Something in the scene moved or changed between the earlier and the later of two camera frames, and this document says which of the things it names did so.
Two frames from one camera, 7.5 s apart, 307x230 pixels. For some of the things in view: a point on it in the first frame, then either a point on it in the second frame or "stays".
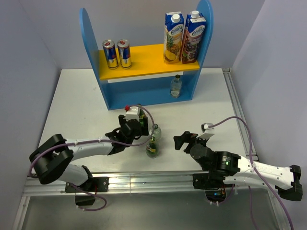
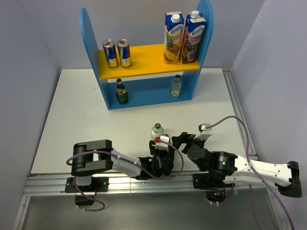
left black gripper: [143, 130] → [170, 153]
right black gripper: [188, 137] stays
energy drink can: [111, 53] stays
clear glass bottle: [176, 86] stays
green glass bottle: [142, 114] → [122, 94]
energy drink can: [124, 50] stays
